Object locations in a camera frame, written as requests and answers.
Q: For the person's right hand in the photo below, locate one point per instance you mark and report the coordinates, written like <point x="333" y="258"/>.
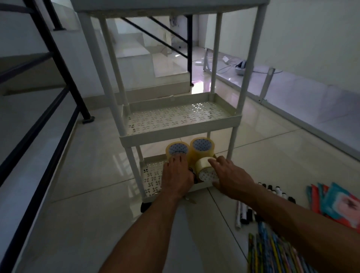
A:
<point x="233" y="180"/>

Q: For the person's left hand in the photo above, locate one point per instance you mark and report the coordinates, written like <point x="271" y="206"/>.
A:
<point x="177" y="177"/>

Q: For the row of black-capped white markers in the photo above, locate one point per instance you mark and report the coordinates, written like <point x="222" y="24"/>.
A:
<point x="239" y="213"/>

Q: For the beige plastic cart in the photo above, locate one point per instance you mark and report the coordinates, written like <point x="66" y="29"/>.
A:
<point x="180" y="135"/>

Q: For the pile of colourful patterned pencils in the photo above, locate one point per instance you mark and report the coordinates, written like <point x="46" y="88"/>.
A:
<point x="267" y="253"/>

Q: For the pile of teal wipe packets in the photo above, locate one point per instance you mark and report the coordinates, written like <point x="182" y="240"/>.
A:
<point x="337" y="205"/>

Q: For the person's right forearm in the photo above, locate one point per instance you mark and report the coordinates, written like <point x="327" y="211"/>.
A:
<point x="295" y="225"/>

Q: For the person's left forearm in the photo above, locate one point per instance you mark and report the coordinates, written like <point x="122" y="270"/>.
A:
<point x="140" y="239"/>

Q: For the white power adapter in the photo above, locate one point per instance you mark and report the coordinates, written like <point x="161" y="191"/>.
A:
<point x="225" y="59"/>

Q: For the black metal stair railing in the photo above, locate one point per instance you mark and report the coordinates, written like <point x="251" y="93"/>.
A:
<point x="70" y="84"/>
<point x="189" y="50"/>

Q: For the white partition board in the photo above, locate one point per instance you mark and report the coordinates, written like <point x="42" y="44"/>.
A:
<point x="309" y="42"/>

